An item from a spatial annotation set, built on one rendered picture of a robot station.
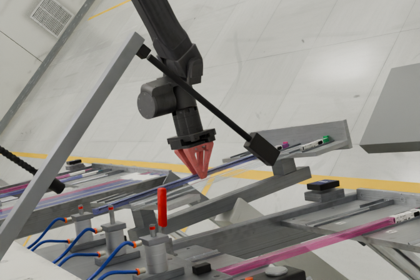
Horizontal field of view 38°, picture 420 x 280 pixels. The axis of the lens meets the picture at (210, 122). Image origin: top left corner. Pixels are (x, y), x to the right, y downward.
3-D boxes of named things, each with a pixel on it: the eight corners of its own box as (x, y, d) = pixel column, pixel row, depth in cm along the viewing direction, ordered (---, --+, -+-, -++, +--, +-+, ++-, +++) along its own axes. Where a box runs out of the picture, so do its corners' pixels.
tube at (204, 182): (325, 142, 140) (324, 137, 140) (329, 141, 139) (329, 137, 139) (132, 210, 111) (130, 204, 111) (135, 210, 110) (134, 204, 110)
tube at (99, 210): (285, 147, 147) (284, 143, 147) (289, 147, 146) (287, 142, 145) (93, 214, 118) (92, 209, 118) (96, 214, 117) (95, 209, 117)
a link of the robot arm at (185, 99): (195, 76, 130) (178, 80, 135) (171, 82, 126) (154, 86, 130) (203, 108, 131) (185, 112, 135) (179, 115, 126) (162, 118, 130)
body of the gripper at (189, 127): (192, 144, 125) (184, 109, 125) (167, 147, 134) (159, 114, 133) (218, 136, 129) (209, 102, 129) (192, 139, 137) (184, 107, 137)
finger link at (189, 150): (196, 182, 127) (185, 139, 127) (178, 183, 133) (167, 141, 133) (222, 174, 131) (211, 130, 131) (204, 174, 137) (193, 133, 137)
